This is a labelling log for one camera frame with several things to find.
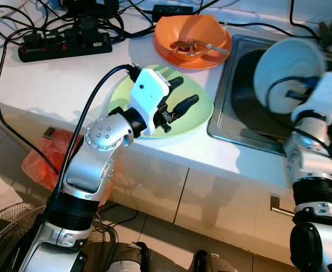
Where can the metal fork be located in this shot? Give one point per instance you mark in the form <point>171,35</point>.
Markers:
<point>191,46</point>

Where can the green plate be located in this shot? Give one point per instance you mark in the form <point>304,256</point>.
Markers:
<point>195,122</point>

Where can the white ceramic bowl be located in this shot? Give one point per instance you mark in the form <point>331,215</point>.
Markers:
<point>285,62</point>

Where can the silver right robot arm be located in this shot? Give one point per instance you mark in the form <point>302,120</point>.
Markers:
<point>307,158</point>

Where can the stainless steel sink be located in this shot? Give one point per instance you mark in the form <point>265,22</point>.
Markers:
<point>239,102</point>

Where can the black power strip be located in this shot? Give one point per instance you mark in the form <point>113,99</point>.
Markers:
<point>63,48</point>

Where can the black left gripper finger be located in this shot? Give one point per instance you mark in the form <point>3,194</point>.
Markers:
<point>175,84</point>
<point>187,103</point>

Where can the grey right robot foot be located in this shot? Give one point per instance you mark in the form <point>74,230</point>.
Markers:
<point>206,262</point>

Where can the red plastic bag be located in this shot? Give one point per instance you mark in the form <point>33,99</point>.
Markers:
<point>41,164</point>

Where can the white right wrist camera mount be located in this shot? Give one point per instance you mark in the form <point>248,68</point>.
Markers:
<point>330,93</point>

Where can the grey left robot foot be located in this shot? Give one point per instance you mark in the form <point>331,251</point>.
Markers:
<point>130,258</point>

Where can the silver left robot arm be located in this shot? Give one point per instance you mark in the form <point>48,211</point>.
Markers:
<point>100,136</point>

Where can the slim black power brick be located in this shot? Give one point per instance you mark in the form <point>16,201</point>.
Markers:
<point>173,10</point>

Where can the grey robot foot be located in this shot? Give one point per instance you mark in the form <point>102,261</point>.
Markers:
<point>130,258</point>
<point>206,262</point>

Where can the orange bowl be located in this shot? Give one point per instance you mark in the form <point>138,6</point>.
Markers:
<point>177,28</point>

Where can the metal cutlery piece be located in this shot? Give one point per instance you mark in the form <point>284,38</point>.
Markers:
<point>215,49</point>

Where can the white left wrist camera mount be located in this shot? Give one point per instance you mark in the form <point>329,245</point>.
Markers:
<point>146,96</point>

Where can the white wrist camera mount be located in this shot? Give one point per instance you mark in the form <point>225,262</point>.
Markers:
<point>330,93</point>
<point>146,96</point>

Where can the large black power brick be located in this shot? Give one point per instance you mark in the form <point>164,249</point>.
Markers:
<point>92,7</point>

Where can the black plug adapter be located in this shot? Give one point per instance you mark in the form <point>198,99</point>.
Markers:
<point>86,28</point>

